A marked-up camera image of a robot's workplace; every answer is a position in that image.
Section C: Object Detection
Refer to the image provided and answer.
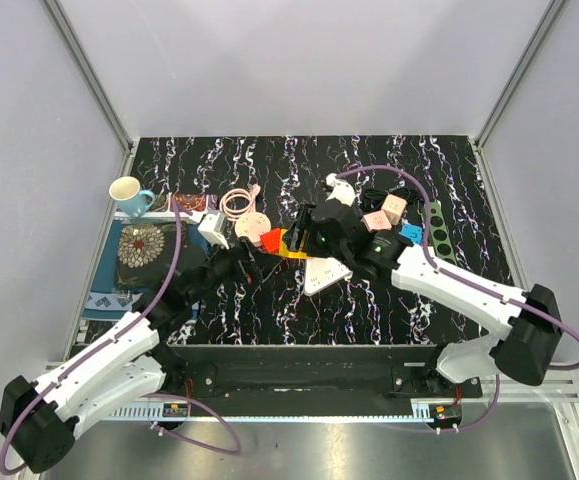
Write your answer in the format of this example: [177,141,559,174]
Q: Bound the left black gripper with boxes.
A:
[188,233,282,305]

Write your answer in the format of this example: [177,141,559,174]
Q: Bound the red cube socket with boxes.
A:
[260,228,286,256]

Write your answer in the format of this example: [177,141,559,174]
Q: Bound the yellow cube socket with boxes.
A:
[277,228,310,260]

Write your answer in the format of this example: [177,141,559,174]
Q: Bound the round pink power strip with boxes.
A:
[234,212,271,247]

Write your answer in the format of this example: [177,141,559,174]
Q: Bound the white triangular power strip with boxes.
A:
[304,257,352,296]

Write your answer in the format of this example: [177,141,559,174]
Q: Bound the pink power cord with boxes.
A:
[219,183,263,222]

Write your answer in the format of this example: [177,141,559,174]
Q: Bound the pink cube socket front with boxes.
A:
[361,210,393,233]

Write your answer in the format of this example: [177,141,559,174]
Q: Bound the pink cube socket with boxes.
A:
[380,194,407,225]
[361,210,393,233]

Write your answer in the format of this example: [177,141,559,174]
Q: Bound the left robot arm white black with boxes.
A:
[0,239,269,476]

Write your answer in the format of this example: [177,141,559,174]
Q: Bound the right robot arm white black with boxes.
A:
[283,200,562,397]

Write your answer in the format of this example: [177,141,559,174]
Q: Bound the blue plug adapter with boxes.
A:
[400,224,424,245]

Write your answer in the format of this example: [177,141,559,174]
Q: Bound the pink cube socket rear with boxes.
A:
[380,194,407,225]

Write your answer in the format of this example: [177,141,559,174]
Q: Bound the black floral square plate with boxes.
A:
[114,222,210,293]

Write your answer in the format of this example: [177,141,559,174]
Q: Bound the green power strip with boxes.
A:
[425,201,456,264]

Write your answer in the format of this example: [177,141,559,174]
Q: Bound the blue ceramic mug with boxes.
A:
[108,176,156,218]

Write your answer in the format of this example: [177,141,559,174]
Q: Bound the patterned blue cloth mat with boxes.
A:
[83,193,217,321]

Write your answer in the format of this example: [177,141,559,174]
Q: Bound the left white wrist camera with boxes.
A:
[196,211,229,249]

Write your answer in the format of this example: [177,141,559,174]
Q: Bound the black coiled cable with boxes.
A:
[357,186,433,214]

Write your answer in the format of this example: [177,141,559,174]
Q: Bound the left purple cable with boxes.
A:
[0,195,243,475]

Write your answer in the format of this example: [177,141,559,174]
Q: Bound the purple cable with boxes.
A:
[0,195,243,475]
[333,164,579,434]

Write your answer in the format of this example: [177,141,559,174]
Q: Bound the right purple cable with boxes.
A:
[333,164,579,434]

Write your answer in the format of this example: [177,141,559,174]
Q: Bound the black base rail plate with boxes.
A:
[162,345,482,418]

